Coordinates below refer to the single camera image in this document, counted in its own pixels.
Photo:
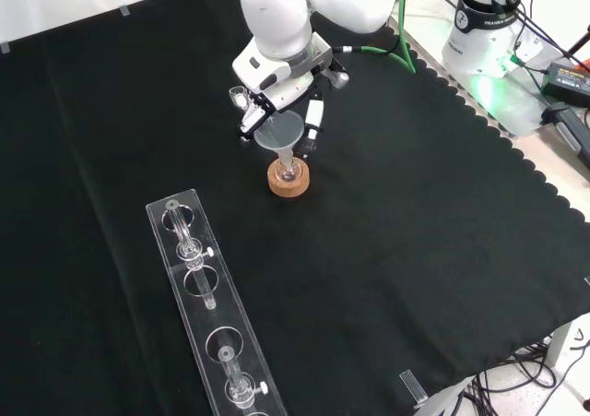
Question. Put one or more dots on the small glass round-bottom flask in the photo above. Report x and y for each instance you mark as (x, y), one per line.
(288, 174)

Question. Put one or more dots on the black power adapter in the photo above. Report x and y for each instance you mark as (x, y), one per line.
(567, 81)

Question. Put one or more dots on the white table frame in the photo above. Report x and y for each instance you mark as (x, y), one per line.
(442, 397)

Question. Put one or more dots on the clear acrylic funnel stand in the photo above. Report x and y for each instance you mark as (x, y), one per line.
(228, 310)

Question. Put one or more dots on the black grey handheld device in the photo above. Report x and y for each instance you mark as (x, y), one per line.
(571, 130)

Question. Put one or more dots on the black tripod leg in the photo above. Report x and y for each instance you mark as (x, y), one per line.
(580, 44)

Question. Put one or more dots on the small clear glass beaker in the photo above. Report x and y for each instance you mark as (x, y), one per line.
(238, 97)

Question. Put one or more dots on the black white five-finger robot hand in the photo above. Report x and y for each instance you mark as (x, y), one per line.
(272, 79)

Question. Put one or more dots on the black bench cloth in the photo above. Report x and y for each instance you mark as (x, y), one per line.
(415, 227)

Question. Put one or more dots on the clear plastic funnel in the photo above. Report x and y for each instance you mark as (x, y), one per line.
(279, 132)

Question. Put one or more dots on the grey wrist mount bracket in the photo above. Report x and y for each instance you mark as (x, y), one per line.
(322, 51)

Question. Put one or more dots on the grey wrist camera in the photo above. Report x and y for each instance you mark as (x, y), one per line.
(338, 78)

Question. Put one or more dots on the white table leg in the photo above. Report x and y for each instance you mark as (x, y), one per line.
(560, 347)

